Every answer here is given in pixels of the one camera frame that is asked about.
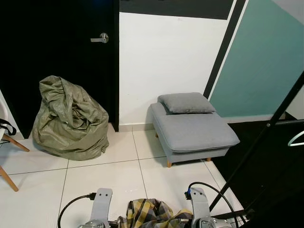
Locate black bag strap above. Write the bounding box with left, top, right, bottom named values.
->
left=0, top=118, right=17, bottom=137

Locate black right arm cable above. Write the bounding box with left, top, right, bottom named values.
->
left=187, top=181, right=240, bottom=228

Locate olive green sack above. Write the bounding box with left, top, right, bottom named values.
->
left=32, top=75, right=110, bottom=161

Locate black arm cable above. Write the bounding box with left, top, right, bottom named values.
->
left=58, top=192, right=98, bottom=228
left=187, top=181, right=240, bottom=228

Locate black floor rug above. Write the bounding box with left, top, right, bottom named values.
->
left=211, top=119, right=304, bottom=228

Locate black door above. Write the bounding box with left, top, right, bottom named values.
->
left=0, top=0, right=119, bottom=138

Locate grey upholstered footstool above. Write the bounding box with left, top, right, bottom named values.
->
left=151, top=101, right=240, bottom=168

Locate grey cushion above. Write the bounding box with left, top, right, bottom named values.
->
left=158, top=92, right=217, bottom=114

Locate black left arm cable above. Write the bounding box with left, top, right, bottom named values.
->
left=58, top=192, right=98, bottom=228

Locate yellow grey plaid shirt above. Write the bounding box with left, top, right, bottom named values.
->
left=116, top=199, right=194, bottom=228

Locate black clothes rack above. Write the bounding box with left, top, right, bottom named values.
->
left=208, top=71, right=304, bottom=225

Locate silver door handle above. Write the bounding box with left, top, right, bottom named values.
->
left=90, top=33, right=109, bottom=44

